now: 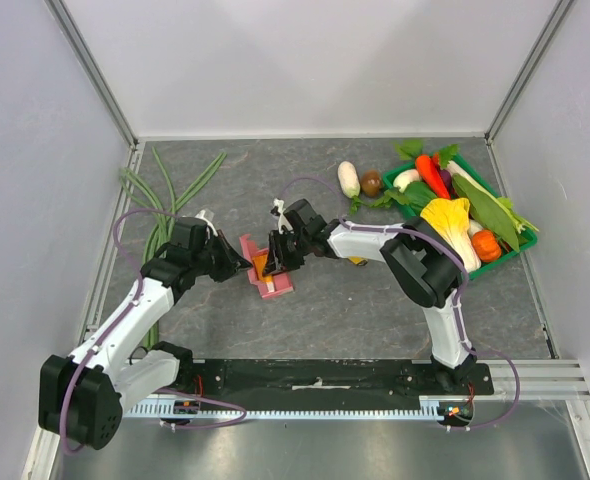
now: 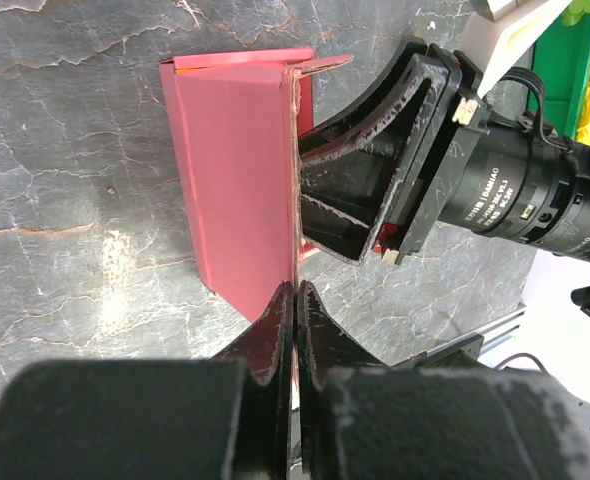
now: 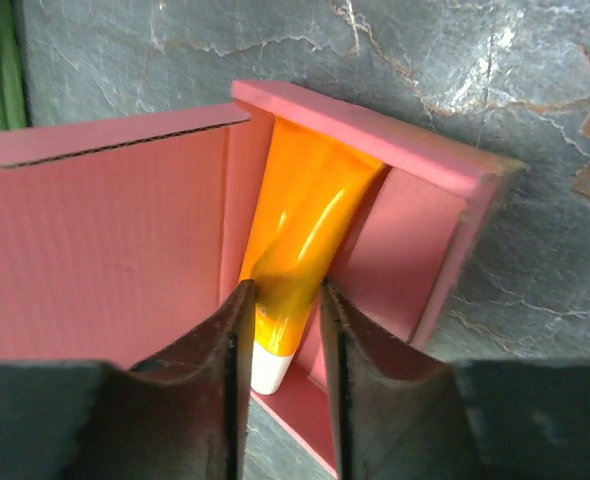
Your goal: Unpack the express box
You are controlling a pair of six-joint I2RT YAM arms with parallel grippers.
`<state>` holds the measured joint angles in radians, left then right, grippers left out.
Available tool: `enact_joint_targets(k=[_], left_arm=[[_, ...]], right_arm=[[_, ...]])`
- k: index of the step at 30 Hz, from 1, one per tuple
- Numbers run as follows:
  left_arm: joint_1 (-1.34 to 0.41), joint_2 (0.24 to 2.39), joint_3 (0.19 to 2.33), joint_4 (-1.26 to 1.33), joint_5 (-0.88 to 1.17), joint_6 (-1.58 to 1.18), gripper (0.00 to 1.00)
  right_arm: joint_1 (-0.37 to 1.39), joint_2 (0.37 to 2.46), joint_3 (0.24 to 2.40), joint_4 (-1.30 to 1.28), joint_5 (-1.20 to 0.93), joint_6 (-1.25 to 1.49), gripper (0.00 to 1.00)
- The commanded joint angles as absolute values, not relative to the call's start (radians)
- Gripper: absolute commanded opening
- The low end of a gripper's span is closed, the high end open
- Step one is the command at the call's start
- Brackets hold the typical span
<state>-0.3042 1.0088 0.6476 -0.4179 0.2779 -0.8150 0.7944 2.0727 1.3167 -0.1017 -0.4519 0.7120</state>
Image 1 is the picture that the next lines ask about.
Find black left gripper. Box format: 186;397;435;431
191;230;252;283

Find orange white tube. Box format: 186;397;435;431
252;251;272;283

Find pink express box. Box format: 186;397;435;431
240;234;294;299

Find yellow utility knife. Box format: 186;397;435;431
348;257;368;266

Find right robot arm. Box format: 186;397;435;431
263;199;475;394

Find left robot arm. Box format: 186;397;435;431
38;209;252;453

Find green long beans bundle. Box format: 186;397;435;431
118;145;228;349

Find white radish toy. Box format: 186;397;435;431
337;161;361;198

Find brown mushroom toy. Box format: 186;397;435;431
360;169;384;198

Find white turnip toy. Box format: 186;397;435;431
393;169;422;193

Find green leafy vegetable toy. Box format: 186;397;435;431
349;181;437;215

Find orange carrot toy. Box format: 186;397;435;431
415;155;451;200

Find yellow cabbage toy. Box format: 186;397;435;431
420;198;481;273

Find green plastic tray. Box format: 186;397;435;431
381;153;540;282

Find orange pumpkin toy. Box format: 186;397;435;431
471;230;502;264

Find green corn toy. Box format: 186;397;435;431
452;174;538;252

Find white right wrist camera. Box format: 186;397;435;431
271;198;293;234

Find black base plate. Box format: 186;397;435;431
171;359;494;398

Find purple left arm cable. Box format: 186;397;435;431
59;208;249;455

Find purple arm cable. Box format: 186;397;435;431
279;177;522;431
59;208;249;455

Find white cable duct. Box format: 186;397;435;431
124;396;472;421

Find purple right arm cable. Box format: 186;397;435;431
279;177;522;431

